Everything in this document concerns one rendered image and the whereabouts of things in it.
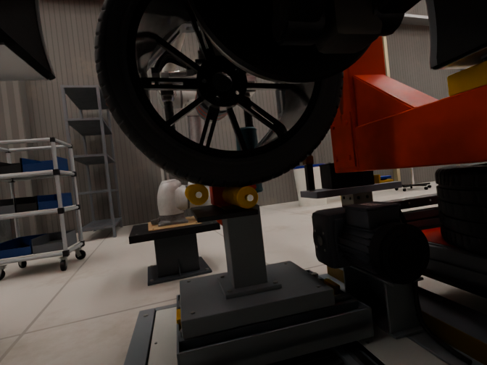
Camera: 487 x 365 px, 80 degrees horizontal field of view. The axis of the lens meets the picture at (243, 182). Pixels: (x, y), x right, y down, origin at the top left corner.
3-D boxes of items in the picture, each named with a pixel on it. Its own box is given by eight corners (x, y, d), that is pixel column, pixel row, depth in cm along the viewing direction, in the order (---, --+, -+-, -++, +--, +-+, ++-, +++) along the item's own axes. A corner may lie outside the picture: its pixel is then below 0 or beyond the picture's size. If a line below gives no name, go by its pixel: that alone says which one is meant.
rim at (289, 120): (122, -52, 69) (316, -28, 80) (135, 7, 91) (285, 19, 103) (133, 160, 69) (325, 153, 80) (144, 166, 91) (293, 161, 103)
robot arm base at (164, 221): (151, 222, 189) (150, 214, 189) (185, 218, 196) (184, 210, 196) (151, 227, 172) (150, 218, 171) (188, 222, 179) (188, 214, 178)
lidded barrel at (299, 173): (319, 201, 495) (316, 164, 494) (335, 203, 444) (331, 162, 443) (291, 206, 483) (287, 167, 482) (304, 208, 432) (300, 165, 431)
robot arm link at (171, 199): (158, 213, 190) (155, 179, 188) (186, 210, 195) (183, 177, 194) (159, 216, 174) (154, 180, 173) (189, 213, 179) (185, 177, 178)
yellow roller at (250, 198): (240, 211, 71) (238, 187, 71) (222, 203, 100) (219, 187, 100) (262, 208, 73) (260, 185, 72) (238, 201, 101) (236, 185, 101)
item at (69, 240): (-14, 284, 202) (-31, 142, 200) (19, 267, 243) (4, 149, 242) (71, 270, 214) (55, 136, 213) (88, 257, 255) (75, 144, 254)
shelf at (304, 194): (317, 198, 123) (316, 191, 123) (300, 197, 139) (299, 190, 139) (402, 187, 133) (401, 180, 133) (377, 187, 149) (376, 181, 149)
